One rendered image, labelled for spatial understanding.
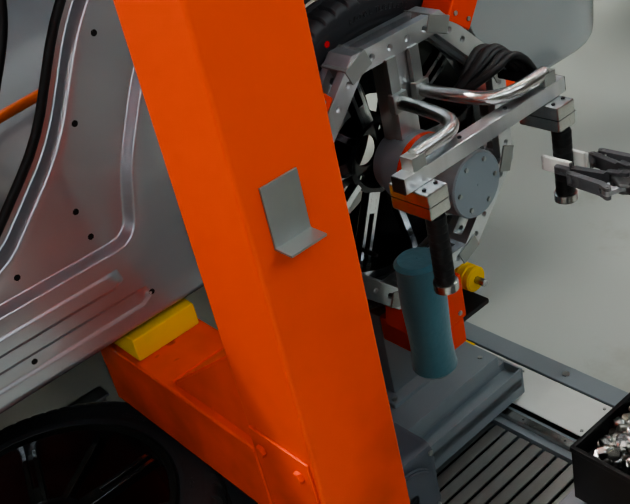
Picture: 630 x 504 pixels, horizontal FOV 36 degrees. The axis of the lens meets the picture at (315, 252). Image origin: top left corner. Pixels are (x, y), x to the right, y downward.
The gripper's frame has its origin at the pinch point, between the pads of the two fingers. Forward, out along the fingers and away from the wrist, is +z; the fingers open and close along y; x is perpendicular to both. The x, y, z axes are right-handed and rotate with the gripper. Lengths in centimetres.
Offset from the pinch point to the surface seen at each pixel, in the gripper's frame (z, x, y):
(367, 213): 31.1, -8.4, -23.1
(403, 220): 31.1, -15.0, -14.1
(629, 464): -36, -28, -35
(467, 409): 26, -68, -9
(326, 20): 29, 33, -25
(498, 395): 23, -68, -2
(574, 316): 38, -83, 48
